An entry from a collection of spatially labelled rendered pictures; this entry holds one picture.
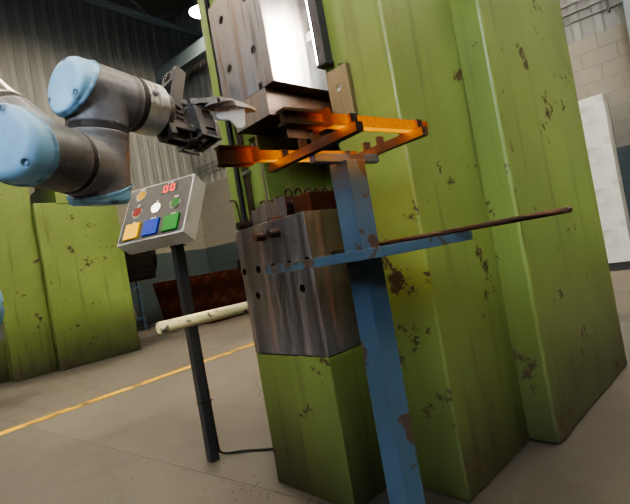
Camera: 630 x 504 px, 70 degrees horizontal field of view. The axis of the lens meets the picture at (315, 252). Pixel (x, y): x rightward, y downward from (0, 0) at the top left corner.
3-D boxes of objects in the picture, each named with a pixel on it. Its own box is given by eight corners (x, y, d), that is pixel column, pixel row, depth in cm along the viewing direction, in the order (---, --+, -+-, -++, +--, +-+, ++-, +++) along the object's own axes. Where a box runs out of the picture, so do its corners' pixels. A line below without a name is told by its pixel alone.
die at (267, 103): (269, 114, 150) (264, 86, 151) (236, 133, 165) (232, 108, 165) (352, 124, 179) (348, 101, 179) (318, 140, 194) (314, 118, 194)
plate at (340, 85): (354, 115, 140) (345, 61, 140) (334, 125, 146) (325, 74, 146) (358, 115, 141) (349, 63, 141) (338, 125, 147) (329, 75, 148)
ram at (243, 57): (290, 69, 141) (268, -55, 141) (225, 113, 169) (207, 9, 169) (374, 87, 170) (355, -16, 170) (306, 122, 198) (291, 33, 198)
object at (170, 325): (162, 335, 158) (159, 321, 159) (156, 335, 162) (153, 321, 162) (261, 310, 189) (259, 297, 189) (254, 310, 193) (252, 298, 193)
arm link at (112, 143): (41, 204, 64) (37, 117, 64) (92, 211, 75) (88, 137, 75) (102, 201, 63) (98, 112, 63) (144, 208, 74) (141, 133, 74)
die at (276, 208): (287, 218, 150) (283, 193, 150) (253, 228, 164) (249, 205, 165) (367, 211, 179) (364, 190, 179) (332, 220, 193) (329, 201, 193)
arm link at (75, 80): (43, 125, 68) (40, 59, 67) (117, 140, 78) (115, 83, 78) (79, 113, 63) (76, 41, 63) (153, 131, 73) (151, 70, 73)
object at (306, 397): (356, 512, 134) (328, 357, 134) (278, 482, 161) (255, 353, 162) (451, 437, 172) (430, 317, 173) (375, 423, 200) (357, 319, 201)
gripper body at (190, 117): (200, 157, 91) (150, 147, 81) (188, 120, 92) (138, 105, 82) (226, 139, 87) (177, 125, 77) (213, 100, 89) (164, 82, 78)
